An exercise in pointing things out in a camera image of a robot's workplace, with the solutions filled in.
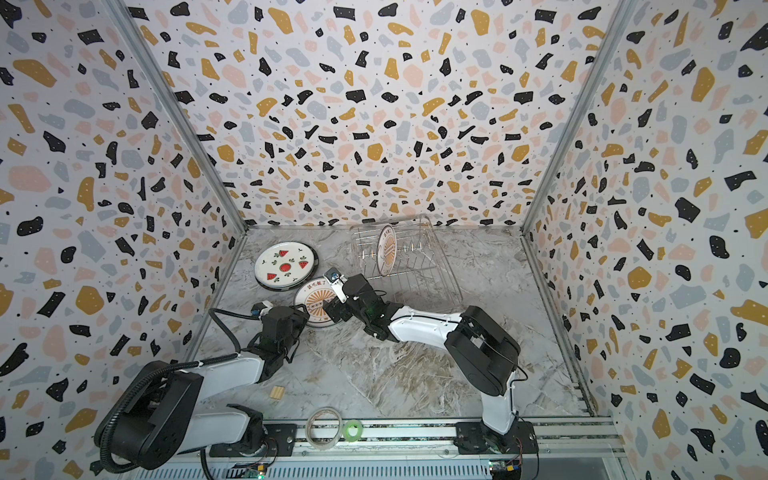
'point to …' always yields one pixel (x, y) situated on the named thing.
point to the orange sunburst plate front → (312, 293)
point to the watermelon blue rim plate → (285, 265)
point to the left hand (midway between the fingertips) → (305, 303)
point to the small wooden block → (277, 392)
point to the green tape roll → (353, 430)
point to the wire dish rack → (421, 273)
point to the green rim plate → (319, 324)
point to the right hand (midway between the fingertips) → (331, 284)
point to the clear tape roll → (323, 428)
